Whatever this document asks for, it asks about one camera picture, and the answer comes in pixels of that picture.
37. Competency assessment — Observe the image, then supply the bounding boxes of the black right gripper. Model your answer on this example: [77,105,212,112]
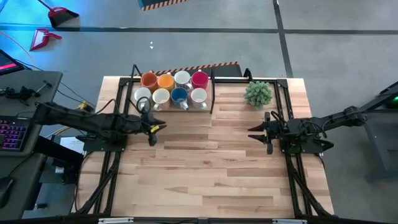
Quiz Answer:
[248,111,287,156]

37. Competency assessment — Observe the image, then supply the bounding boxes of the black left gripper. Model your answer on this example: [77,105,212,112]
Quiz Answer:
[139,110,168,147]

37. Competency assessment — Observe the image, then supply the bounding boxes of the cream coloured mug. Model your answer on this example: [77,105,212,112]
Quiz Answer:
[152,88,171,112]

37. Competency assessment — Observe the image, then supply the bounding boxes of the blue and white mug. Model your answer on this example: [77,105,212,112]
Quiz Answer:
[170,87,190,111]

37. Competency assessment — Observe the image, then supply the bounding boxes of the teal patterned mug blue rim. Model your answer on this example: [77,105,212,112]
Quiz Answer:
[134,86,152,111]

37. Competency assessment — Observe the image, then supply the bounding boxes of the yellow mug white handle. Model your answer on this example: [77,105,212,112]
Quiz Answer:
[157,73,175,93]

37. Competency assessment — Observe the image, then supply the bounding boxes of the orange faceted mug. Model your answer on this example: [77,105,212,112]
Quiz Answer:
[140,72,159,93]

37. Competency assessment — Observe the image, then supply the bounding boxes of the grey diamond pattern mug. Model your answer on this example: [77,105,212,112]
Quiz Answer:
[190,87,208,110]

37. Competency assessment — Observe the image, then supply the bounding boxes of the white ceramic mug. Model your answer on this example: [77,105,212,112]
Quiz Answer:
[174,70,193,91]

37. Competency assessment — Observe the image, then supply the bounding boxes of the red mug white handle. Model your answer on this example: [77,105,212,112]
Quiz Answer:
[191,71,210,90]

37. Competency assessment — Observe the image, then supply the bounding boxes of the green plant in patterned pot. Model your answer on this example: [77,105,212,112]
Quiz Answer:
[243,80,274,110]

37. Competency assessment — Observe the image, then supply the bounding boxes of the hazard striped strip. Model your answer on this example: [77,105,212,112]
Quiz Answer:
[136,61,239,77]

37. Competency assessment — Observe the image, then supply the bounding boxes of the white paper sheet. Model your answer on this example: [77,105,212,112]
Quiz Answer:
[60,136,85,155]

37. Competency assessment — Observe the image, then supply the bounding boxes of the dark metal stand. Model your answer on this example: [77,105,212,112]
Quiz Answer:
[357,80,398,183]

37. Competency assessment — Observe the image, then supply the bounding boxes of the black box hazard stripes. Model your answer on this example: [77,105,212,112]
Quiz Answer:
[137,0,191,12]

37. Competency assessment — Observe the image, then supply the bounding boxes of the grey desk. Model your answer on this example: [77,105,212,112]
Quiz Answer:
[0,70,64,220]

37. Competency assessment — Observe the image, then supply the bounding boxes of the black clamp tool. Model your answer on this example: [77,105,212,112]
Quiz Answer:
[0,80,53,101]

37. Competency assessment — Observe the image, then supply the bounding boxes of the black keyboard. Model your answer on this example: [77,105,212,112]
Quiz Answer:
[0,115,32,154]

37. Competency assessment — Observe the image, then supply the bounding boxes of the black screen pink glow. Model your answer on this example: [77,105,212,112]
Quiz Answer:
[0,49,25,77]

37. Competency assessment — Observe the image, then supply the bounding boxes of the black computer mouse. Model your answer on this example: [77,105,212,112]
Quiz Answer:
[0,176,16,210]

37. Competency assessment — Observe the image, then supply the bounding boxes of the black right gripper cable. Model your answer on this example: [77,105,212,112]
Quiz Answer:
[271,110,286,127]

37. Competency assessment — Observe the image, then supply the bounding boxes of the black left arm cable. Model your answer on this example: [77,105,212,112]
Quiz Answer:
[136,96,152,113]

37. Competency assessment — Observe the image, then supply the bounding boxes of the black metal rack frame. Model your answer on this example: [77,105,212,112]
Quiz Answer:
[130,70,216,114]

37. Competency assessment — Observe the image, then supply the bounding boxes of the black frame strut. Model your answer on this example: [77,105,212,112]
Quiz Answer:
[124,63,142,116]

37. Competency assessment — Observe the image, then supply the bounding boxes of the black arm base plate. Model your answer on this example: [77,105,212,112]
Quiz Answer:
[81,132,128,152]
[277,136,335,155]

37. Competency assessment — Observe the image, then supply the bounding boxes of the white metal bracket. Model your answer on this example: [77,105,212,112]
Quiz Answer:
[98,217,134,224]
[272,219,308,224]

